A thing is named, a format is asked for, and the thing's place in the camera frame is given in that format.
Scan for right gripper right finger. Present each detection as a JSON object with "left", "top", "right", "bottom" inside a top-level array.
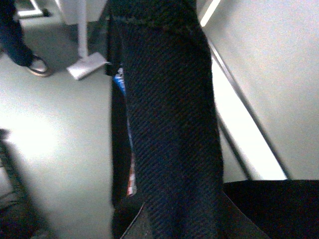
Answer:
[{"left": 120, "top": 203, "right": 154, "bottom": 239}]

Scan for person leg with shoe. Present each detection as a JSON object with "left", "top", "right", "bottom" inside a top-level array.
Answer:
[{"left": 0, "top": 0, "right": 51, "bottom": 77}]

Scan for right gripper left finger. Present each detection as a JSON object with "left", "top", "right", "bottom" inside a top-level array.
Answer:
[{"left": 0, "top": 129, "right": 50, "bottom": 239}]

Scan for black printed t-shirt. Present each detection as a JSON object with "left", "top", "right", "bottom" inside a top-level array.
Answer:
[{"left": 110, "top": 0, "right": 319, "bottom": 239}]

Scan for grey metal clothes rack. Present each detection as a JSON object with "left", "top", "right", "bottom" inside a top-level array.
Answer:
[{"left": 196, "top": 0, "right": 293, "bottom": 182}]

